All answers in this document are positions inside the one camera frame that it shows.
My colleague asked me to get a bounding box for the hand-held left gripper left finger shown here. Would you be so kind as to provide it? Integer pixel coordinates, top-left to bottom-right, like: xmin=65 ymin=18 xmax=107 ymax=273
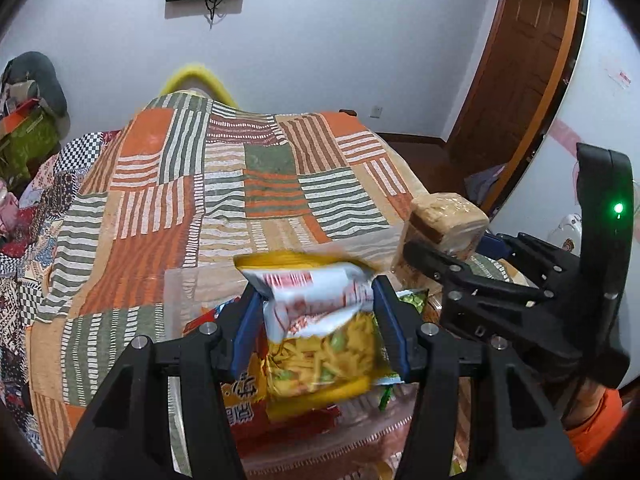
xmin=57 ymin=285 xmax=266 ymax=480

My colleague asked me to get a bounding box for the pink plush toy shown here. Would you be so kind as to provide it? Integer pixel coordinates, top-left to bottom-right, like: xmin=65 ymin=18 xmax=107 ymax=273
xmin=0 ymin=182 xmax=21 ymax=233

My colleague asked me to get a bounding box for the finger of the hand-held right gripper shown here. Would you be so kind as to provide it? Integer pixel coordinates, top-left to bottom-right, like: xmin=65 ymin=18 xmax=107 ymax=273
xmin=405 ymin=240 xmax=556 ymax=306
xmin=482 ymin=232 xmax=581 ymax=273

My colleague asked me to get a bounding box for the red white wall sign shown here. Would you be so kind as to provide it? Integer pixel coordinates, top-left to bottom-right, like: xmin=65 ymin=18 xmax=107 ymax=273
xmin=605 ymin=65 xmax=633 ymax=91

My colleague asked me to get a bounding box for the grey cloth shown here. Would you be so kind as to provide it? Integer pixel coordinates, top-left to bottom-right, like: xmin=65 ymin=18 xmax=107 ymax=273
xmin=465 ymin=164 xmax=511 ymax=211

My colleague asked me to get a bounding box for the orange flat box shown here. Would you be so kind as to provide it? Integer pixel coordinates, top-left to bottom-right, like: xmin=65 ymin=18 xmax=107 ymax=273
xmin=0 ymin=97 xmax=41 ymax=133

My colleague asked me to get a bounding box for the clear plastic container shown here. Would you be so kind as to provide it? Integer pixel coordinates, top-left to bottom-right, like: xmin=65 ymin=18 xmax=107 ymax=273
xmin=164 ymin=250 xmax=481 ymax=480

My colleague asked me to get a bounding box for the checkered patchwork quilt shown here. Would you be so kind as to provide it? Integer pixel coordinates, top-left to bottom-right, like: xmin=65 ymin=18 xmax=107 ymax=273
xmin=0 ymin=130 xmax=126 ymax=461

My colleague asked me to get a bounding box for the clear green-edged snack packet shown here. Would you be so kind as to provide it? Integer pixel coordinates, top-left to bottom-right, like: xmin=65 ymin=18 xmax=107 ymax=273
xmin=395 ymin=287 xmax=431 ymax=323

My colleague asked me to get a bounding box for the black monitor cable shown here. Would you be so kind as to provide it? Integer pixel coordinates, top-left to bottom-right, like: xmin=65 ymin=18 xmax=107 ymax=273
xmin=205 ymin=0 xmax=228 ymax=28

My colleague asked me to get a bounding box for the red snack packet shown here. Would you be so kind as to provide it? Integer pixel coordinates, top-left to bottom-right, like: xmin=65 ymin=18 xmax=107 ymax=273
xmin=182 ymin=305 xmax=341 ymax=436

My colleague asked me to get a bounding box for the yellow foam tube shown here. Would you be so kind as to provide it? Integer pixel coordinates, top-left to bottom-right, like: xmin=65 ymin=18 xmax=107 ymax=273
xmin=159 ymin=62 xmax=238 ymax=108

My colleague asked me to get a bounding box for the person's right forearm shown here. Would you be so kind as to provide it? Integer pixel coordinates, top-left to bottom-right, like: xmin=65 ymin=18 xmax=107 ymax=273
xmin=560 ymin=380 xmax=626 ymax=466

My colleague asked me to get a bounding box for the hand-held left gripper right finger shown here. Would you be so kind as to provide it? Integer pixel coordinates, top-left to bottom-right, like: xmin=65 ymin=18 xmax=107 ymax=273
xmin=372 ymin=275 xmax=586 ymax=480

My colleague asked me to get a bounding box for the brown wooden door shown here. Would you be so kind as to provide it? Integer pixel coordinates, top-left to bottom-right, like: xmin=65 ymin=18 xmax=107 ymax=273
xmin=445 ymin=0 xmax=583 ymax=186

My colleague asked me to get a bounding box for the clear yellow snack packet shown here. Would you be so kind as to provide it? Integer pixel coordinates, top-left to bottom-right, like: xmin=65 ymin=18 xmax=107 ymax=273
xmin=234 ymin=247 xmax=401 ymax=423

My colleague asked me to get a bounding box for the sandwich bread packet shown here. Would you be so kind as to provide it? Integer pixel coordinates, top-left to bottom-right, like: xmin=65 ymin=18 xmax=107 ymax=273
xmin=392 ymin=192 xmax=490 ymax=273

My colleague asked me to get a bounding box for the orange green patchwork blanket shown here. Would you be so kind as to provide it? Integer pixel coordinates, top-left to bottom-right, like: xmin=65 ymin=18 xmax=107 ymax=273
xmin=27 ymin=90 xmax=481 ymax=480

